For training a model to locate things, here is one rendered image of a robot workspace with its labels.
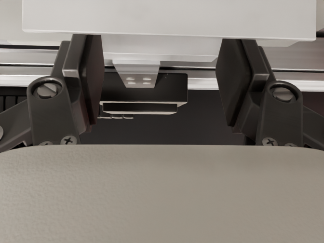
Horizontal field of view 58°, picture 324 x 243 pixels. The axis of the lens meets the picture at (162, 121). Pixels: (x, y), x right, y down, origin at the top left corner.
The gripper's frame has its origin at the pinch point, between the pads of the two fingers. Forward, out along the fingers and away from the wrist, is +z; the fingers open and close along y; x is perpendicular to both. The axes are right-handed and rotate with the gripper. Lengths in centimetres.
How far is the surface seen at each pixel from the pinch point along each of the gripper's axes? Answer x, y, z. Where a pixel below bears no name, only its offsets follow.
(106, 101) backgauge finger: -18.5, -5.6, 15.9
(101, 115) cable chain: -34.3, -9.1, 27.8
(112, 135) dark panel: -47, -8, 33
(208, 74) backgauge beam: -19.4, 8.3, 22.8
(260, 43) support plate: -1.9, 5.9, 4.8
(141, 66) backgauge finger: -6.5, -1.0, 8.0
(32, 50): -4.4, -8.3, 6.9
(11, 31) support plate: -1.2, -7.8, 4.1
